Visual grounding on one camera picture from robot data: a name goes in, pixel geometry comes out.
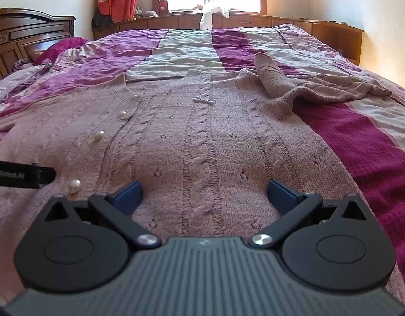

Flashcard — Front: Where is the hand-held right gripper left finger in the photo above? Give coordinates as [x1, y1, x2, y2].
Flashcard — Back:
[44, 180, 162, 249]

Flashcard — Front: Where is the pink knitted cardigan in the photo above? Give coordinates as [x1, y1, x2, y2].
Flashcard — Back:
[0, 53, 405, 307]

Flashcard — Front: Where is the carved wooden headboard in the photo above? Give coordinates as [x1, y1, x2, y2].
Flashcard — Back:
[0, 8, 76, 81]

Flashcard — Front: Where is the dark cloth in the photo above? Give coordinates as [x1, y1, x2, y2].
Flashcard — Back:
[91, 10, 116, 31]

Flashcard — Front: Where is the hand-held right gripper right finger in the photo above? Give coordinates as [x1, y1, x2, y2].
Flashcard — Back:
[248, 179, 367, 249]

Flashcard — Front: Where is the magenta pillow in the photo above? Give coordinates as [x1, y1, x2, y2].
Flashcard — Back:
[33, 37, 91, 65]

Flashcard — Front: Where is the purple striped bedspread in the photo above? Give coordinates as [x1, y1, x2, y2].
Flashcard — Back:
[0, 23, 405, 303]

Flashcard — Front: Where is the white cloth on ledge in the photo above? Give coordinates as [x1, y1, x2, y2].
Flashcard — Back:
[193, 0, 231, 30]

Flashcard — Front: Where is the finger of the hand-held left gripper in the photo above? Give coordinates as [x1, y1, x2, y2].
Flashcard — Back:
[0, 159, 57, 190]

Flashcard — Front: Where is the low wooden cabinet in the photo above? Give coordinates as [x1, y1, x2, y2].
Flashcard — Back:
[92, 11, 364, 66]

